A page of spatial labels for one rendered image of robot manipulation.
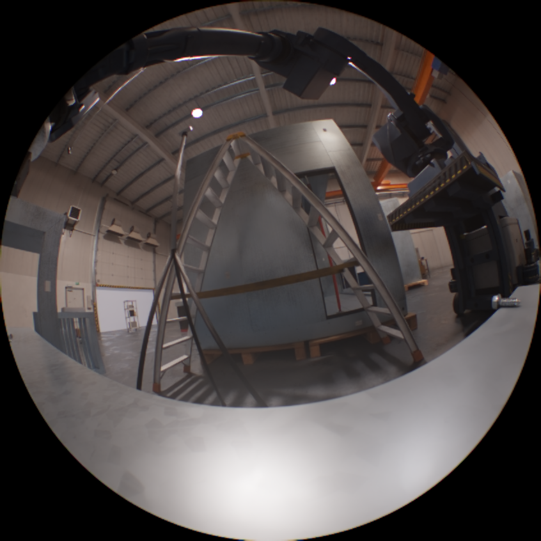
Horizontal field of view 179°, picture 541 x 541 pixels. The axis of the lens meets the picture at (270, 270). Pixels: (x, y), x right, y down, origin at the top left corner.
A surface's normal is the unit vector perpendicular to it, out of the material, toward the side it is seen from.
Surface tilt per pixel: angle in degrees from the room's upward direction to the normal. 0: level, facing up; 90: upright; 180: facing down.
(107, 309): 90
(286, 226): 90
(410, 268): 90
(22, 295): 90
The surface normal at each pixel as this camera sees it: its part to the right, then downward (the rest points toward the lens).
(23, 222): 0.96, -0.20
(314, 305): -0.20, -0.11
